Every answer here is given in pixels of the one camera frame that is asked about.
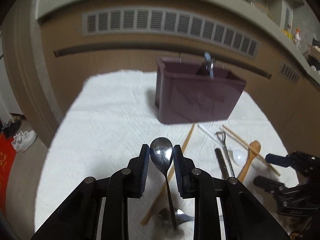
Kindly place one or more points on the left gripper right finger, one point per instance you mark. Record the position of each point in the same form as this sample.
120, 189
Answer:
223, 206

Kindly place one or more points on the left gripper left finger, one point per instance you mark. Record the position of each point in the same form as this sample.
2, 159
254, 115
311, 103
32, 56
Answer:
99, 204

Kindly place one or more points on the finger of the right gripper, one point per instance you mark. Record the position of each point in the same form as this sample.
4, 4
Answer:
278, 160
268, 185

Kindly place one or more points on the wooden spoon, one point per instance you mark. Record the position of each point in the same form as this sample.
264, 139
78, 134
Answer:
253, 152

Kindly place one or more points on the black handled ladle spoon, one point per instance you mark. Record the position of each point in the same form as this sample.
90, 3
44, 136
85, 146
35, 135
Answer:
222, 164

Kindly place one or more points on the black handled steel spoon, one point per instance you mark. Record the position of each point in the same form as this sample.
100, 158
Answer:
165, 216

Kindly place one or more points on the small dark metal spoon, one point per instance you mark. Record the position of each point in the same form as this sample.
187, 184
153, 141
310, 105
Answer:
161, 155

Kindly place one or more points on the blue plastic spoon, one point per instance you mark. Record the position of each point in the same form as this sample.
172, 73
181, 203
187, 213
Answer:
209, 65

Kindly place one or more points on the grey kitchen countertop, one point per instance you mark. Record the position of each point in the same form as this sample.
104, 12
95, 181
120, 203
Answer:
77, 26

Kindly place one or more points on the small grey vent grille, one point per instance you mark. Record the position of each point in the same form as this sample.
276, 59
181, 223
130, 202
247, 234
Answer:
289, 73

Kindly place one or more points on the white textured table cloth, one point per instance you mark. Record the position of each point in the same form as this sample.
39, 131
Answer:
106, 126

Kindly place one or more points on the white sneakers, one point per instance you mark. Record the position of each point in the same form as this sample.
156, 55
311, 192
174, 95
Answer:
23, 140

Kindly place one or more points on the red door mat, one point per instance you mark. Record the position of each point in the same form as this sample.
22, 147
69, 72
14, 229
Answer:
7, 157

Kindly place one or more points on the orange drink bottle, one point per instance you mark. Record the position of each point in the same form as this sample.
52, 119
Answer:
297, 38

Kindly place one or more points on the maroon plastic utensil bin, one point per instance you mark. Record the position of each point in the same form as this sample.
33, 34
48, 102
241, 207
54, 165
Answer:
184, 96

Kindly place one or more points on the grey ventilation grille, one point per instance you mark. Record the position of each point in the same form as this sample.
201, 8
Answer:
168, 21

